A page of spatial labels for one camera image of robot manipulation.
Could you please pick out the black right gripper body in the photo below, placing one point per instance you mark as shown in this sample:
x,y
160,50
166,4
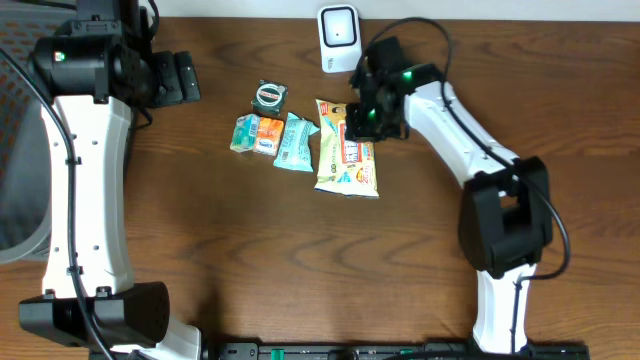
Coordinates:
x,y
370,117

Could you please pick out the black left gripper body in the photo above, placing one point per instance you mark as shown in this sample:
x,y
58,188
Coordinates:
x,y
167,78

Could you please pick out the teal Kleenex tissue pack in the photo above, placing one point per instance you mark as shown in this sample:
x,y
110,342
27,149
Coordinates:
x,y
245,133

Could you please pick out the yellow wet wipes pack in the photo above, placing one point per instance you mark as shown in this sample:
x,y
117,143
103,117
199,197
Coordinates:
x,y
345,167

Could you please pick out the orange snack pack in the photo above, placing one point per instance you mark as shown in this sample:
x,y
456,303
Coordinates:
x,y
268,136

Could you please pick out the green wipes pack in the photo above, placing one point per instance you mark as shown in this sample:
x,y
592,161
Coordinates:
x,y
294,151

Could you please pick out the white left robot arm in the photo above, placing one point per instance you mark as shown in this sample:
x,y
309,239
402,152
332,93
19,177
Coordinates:
x,y
93,77

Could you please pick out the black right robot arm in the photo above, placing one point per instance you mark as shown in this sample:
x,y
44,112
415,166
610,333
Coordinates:
x,y
503,226

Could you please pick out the white barcode scanner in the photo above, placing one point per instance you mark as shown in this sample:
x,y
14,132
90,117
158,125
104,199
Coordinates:
x,y
339,37

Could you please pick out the grey plastic mesh basket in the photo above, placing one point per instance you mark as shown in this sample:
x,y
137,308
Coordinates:
x,y
25,162

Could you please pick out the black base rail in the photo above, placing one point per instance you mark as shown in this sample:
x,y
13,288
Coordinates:
x,y
439,350

